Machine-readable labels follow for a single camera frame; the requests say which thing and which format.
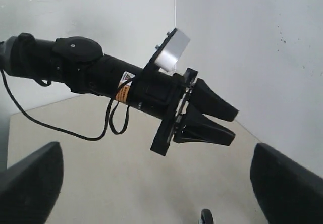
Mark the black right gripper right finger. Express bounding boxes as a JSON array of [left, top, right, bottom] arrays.
[[250, 143, 322, 223]]

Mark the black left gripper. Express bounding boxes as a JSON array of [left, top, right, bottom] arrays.
[[131, 68, 239, 156]]

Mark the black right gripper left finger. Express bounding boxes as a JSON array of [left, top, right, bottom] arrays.
[[1, 142, 64, 223]]

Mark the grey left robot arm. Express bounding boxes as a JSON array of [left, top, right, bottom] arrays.
[[1, 29, 238, 156]]

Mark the black near weight plate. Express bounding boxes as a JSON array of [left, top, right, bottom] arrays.
[[198, 208, 214, 224]]

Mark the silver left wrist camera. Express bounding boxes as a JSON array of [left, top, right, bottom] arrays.
[[154, 28, 190, 72]]

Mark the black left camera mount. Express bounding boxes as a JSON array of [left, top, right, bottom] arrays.
[[143, 28, 178, 74]]

